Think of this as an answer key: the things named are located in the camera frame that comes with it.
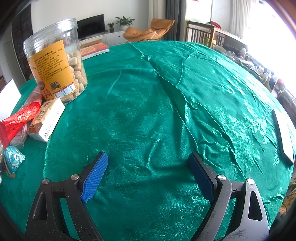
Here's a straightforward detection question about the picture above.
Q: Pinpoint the clear snack jar orange label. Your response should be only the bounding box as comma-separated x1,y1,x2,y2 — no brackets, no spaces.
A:
23,19,88,105

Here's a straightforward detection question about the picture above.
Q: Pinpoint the small dark potted plant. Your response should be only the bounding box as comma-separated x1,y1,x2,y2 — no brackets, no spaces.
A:
107,22,114,33

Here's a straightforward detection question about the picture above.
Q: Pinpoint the orange cover book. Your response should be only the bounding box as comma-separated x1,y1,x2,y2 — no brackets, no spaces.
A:
80,43,109,60

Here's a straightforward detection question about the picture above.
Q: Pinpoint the orange lounge chair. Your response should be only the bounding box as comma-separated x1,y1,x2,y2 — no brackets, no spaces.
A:
123,18,175,42

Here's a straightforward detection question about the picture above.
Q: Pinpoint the wooden bench chair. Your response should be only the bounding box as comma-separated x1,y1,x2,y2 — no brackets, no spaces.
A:
186,21,248,50

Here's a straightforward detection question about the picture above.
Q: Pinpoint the beige tissue box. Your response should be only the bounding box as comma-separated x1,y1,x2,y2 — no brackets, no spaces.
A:
27,98,65,143

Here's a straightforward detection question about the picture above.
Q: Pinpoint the black television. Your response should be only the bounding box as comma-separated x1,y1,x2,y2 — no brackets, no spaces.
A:
77,14,106,40

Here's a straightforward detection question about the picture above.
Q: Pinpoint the white storage box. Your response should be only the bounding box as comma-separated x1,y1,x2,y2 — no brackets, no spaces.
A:
0,79,21,121

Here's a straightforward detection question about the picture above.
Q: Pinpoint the teal fabric sachet with cord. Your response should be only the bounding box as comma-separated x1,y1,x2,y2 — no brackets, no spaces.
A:
1,146,26,178

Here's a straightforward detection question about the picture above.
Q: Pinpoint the green tablecloth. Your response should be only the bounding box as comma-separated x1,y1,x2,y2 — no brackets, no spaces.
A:
1,41,292,240

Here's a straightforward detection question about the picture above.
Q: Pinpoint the red snack packet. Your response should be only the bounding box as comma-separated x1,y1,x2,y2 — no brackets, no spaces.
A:
0,101,41,149

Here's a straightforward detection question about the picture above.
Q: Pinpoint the white tv cabinet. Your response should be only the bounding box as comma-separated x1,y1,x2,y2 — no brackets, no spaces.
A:
79,31,127,47

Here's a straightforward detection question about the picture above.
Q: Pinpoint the dark glass cabinet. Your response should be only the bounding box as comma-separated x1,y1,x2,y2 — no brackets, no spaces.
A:
11,4,33,81

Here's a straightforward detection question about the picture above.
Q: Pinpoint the green potted plant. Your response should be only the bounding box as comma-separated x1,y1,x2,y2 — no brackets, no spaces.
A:
115,16,135,31

